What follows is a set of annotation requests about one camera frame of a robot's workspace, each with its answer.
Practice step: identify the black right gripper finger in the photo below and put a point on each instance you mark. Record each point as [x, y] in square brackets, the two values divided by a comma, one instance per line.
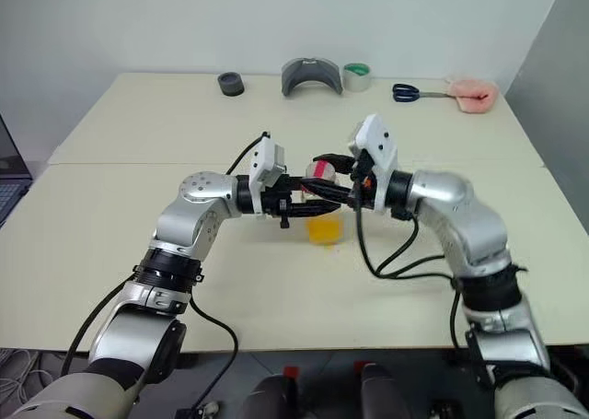
[329, 192]
[338, 162]

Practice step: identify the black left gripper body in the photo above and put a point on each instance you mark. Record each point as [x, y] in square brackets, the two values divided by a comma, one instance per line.
[287, 202]

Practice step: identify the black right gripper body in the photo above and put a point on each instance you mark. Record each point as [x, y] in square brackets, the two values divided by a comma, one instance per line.
[361, 193]

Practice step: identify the clear bottle with orange drink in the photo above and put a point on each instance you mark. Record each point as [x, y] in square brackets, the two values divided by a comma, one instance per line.
[326, 232]

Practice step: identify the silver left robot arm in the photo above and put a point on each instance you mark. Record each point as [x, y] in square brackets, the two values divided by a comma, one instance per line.
[184, 225]

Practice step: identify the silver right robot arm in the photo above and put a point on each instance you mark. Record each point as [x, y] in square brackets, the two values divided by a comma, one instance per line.
[460, 216]

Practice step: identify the tape roll with green core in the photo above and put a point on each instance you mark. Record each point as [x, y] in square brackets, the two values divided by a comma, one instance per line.
[358, 80]

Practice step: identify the grey curved visor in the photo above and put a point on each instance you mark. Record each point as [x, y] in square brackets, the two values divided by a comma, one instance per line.
[294, 76]

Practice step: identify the pink fluffy cloth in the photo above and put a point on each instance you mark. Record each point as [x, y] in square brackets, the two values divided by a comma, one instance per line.
[474, 96]

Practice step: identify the dark rounded shape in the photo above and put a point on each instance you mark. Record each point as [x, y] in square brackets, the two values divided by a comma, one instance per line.
[269, 398]
[384, 391]

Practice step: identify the dark laptop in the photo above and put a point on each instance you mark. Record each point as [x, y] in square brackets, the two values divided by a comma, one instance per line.
[11, 179]

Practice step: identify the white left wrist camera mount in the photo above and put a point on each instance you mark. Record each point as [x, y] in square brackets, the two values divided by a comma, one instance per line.
[264, 161]

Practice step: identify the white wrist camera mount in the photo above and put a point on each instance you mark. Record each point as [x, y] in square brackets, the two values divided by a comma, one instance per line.
[379, 147]
[264, 161]

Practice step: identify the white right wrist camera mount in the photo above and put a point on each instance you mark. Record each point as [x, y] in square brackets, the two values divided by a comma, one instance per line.
[379, 147]

